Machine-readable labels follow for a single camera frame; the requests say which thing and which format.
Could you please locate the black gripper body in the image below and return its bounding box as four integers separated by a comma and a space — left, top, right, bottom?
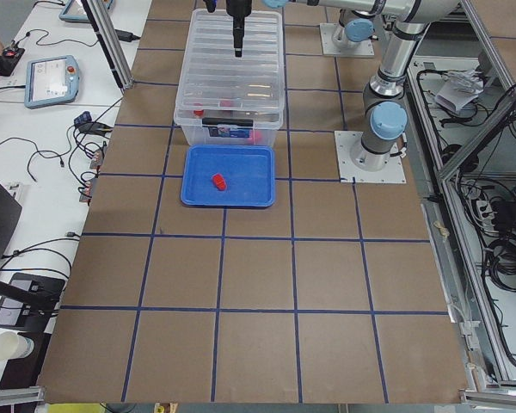
226, 0, 252, 18

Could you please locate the red toy block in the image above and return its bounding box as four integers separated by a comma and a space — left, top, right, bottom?
212, 173, 227, 191

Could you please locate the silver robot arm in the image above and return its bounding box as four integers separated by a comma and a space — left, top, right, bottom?
305, 0, 458, 172
225, 0, 374, 58

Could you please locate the clear plastic box lid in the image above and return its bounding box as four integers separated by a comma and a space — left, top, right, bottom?
175, 9, 285, 120

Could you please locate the clear plastic storage box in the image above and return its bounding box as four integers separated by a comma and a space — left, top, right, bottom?
173, 9, 285, 147

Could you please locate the black power adapter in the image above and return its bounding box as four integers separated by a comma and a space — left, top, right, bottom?
115, 29, 141, 42

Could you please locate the red block behind label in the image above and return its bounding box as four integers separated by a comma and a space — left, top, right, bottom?
249, 130, 263, 145

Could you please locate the blue plastic tray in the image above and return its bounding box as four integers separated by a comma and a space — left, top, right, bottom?
181, 145, 276, 208

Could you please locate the far teach pendant tablet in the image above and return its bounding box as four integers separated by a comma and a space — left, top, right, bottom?
58, 0, 89, 23

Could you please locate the teach pendant tablet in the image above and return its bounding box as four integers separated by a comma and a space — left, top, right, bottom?
24, 55, 80, 109
58, 0, 89, 23

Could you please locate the near teach pendant tablet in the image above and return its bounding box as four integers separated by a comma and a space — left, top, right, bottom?
24, 55, 80, 109

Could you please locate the crumpled white paper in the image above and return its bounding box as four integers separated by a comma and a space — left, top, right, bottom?
434, 69, 484, 114

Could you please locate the white power strip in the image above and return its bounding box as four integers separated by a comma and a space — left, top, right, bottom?
474, 199, 495, 224

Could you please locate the black monitor stand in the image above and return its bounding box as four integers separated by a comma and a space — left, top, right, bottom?
0, 272, 65, 332

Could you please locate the white paper cup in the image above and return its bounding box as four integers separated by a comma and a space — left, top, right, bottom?
0, 331, 34, 361

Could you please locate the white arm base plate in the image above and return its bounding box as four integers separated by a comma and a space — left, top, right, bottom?
335, 131, 407, 184
319, 23, 374, 59

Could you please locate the aluminium frame post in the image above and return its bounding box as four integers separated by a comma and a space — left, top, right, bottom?
82, 0, 134, 90

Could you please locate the black cable bundle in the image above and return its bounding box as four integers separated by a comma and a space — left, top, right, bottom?
481, 237, 516, 295

